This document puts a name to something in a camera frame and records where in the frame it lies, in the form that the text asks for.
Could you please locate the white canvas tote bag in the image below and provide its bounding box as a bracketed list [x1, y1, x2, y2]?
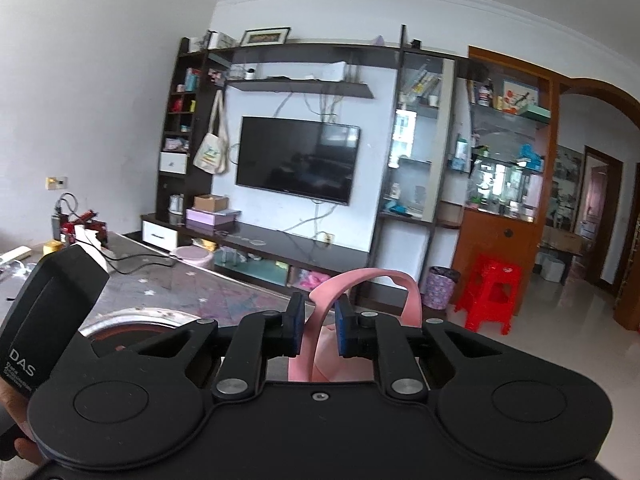
[193, 90, 230, 174]

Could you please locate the brown wooden display cabinet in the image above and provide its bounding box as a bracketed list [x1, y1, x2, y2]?
[452, 47, 560, 307]

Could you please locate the round induction cooker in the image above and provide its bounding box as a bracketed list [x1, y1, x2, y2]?
[70, 308, 200, 359]

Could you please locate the pink flat box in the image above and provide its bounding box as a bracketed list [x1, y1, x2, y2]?
[186, 208, 241, 226]

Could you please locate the framed picture on shelf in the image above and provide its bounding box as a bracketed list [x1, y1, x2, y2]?
[240, 27, 291, 47]

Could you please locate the black flat screen television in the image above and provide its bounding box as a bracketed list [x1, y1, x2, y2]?
[235, 116, 360, 205]

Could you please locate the black handheld device left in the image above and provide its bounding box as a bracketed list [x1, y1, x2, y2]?
[1, 245, 112, 467]

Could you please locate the yellow wall socket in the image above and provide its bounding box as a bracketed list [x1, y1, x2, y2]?
[46, 177, 67, 191]

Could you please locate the black power cable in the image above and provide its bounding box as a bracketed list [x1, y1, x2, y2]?
[54, 192, 177, 262]

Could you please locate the pink water bottle with strap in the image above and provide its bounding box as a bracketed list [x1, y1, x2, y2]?
[288, 268, 422, 382]

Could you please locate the dark wall shelf unit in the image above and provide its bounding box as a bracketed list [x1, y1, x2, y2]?
[142, 28, 470, 290]

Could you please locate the pink round basin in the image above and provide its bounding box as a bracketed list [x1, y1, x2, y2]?
[172, 245, 214, 269]

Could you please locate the purple patterned waste bin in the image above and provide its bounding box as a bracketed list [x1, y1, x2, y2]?
[423, 266, 460, 310]

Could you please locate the red plastic stool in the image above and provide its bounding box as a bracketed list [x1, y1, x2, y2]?
[454, 254, 523, 335]

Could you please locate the red clamp tool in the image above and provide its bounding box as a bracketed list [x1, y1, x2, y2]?
[60, 209, 108, 247]

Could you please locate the brown cardboard box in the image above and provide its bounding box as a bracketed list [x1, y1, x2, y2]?
[193, 194, 229, 214]

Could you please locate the dark wooden door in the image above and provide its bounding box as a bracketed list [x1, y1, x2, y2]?
[575, 145, 623, 294]

